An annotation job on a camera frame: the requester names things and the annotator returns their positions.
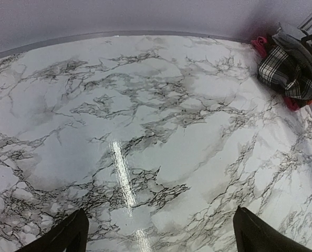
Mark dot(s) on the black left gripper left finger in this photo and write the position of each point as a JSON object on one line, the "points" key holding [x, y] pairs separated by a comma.
{"points": [[68, 235]]}

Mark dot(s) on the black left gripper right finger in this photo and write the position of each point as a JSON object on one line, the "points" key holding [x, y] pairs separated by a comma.
{"points": [[253, 234]]}

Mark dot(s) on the black white plaid shirt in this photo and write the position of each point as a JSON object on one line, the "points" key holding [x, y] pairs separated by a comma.
{"points": [[282, 73]]}

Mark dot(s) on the pink folded garment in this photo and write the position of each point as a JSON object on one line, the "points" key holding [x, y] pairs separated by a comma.
{"points": [[262, 46]]}

